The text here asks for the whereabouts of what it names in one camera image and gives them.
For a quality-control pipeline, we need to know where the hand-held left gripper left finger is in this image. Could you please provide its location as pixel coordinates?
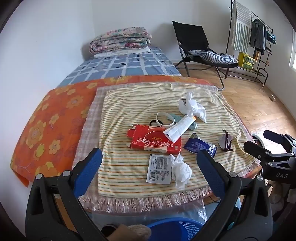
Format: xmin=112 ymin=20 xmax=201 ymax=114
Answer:
xmin=25 ymin=147 xmax=109 ymax=241

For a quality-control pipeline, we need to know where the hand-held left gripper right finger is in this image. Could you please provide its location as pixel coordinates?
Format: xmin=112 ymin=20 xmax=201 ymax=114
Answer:
xmin=196 ymin=149 xmax=273 ymax=241

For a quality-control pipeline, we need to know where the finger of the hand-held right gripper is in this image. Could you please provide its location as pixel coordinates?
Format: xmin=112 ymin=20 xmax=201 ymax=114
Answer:
xmin=243 ymin=140 xmax=290 ymax=164
xmin=264 ymin=129 xmax=296 ymax=149

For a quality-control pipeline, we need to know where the white tissue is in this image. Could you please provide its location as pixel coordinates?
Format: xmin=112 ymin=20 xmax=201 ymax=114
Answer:
xmin=170 ymin=154 xmax=192 ymax=190

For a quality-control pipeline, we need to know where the white printed sachet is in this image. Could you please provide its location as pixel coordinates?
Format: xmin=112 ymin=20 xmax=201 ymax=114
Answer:
xmin=147 ymin=154 xmax=173 ymax=183

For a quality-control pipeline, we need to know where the white squeeze tube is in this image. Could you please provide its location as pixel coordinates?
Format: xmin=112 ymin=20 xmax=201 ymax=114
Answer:
xmin=163 ymin=115 xmax=197 ymax=143

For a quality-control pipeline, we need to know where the blue plastic mesh basket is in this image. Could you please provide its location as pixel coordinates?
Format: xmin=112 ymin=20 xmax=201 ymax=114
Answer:
xmin=146 ymin=217 xmax=206 ymax=241

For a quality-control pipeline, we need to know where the white plastic wrapper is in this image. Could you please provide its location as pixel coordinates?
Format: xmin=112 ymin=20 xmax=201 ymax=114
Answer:
xmin=179 ymin=91 xmax=207 ymax=123

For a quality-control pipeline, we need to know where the white round object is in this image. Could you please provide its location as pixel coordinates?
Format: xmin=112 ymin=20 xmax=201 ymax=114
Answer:
xmin=251 ymin=133 xmax=266 ymax=149

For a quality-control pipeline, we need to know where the blue foil wrapper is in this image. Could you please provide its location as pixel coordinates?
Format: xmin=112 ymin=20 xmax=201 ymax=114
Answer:
xmin=183 ymin=133 xmax=218 ymax=158

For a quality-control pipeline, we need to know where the crumpled dark maroon wrapper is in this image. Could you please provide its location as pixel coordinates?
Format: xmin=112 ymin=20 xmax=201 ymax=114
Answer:
xmin=219 ymin=130 xmax=237 ymax=151

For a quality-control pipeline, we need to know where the yellow striped towel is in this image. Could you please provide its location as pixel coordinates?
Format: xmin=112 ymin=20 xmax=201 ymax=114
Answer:
xmin=97 ymin=83 xmax=262 ymax=195

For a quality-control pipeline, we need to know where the orange floral sheet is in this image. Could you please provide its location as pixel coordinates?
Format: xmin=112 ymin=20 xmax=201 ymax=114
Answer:
xmin=10 ymin=75 xmax=220 ymax=188

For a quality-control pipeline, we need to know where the teal plastic item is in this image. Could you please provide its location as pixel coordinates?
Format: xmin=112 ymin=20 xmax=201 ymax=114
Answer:
xmin=168 ymin=113 xmax=198 ymax=130

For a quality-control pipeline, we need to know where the red cardboard box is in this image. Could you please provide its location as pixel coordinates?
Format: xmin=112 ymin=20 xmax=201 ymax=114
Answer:
xmin=126 ymin=124 xmax=182 ymax=154

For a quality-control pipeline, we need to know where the black clothes rack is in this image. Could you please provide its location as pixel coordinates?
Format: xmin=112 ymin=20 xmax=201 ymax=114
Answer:
xmin=225 ymin=0 xmax=274 ymax=88

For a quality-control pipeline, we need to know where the white wristband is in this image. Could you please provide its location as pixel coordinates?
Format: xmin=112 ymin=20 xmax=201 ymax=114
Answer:
xmin=157 ymin=112 xmax=175 ymax=127

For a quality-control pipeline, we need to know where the brown plush slipper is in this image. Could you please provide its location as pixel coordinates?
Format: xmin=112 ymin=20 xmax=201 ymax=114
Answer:
xmin=109 ymin=224 xmax=152 ymax=241

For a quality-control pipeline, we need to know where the yellow plastic crate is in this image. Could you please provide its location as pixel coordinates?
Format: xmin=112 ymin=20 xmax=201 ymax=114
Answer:
xmin=238 ymin=52 xmax=255 ymax=70

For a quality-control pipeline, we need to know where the teal hanging garment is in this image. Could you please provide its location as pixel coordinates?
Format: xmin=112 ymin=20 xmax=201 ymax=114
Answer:
xmin=266 ymin=30 xmax=277 ymax=44

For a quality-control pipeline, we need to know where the striped cloth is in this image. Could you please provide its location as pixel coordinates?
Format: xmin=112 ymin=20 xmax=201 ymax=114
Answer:
xmin=188 ymin=49 xmax=238 ymax=65

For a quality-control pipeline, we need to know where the dark hanging jacket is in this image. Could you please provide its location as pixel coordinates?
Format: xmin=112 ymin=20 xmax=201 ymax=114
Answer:
xmin=250 ymin=19 xmax=266 ymax=55

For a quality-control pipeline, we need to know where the white pillow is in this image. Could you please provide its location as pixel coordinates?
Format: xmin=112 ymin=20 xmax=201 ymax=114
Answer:
xmin=94 ymin=46 xmax=151 ymax=58

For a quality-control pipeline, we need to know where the striped hanging towel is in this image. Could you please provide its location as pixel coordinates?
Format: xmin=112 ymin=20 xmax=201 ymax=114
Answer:
xmin=232 ymin=1 xmax=253 ymax=54

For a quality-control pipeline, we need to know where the folded floral quilt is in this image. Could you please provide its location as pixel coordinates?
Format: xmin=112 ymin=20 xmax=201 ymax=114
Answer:
xmin=89 ymin=27 xmax=153 ymax=55

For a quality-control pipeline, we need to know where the black folding chair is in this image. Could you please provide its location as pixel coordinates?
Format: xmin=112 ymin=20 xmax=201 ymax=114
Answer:
xmin=172 ymin=21 xmax=238 ymax=90

